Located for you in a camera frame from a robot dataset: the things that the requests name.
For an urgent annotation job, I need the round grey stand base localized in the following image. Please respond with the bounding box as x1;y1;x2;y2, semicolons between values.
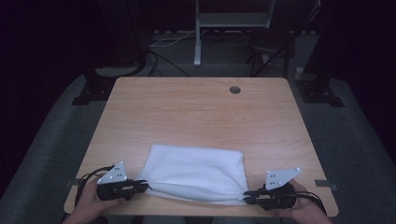
94;63;139;78

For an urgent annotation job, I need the grey metal stand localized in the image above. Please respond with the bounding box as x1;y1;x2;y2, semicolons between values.
193;0;276;68

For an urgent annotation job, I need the person's left hand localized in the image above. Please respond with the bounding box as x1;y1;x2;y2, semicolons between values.
72;179;127;222

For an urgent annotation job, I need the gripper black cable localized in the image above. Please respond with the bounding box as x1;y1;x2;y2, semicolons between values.
74;165;116;206
292;190;328;216

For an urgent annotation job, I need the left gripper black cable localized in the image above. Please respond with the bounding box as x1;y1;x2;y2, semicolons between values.
74;165;116;206

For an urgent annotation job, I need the black stand base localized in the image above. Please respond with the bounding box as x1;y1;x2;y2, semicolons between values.
71;69;117;106
295;77;345;108

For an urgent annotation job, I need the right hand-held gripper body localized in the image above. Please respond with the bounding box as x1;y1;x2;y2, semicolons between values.
258;167;302;212

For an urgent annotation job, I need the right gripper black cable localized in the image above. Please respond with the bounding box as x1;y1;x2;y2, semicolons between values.
292;190;328;216

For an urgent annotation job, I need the white floor cable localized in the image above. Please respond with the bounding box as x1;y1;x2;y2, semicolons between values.
148;28;206;49

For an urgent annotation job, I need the black floor cable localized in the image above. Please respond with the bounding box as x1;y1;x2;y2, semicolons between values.
146;49;191;77

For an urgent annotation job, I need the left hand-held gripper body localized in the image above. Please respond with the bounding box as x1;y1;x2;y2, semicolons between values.
96;161;138;202

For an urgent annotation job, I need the grey tape strip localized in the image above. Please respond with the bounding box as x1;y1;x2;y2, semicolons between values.
64;178;82;189
314;179;339;191

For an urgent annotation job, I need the person's right hand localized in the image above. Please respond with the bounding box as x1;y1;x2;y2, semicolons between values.
270;179;330;220

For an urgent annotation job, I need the white printed tank top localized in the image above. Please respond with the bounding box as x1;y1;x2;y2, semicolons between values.
136;143;250;206

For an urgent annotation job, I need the black folding stand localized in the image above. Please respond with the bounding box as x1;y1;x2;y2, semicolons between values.
246;31;295;78

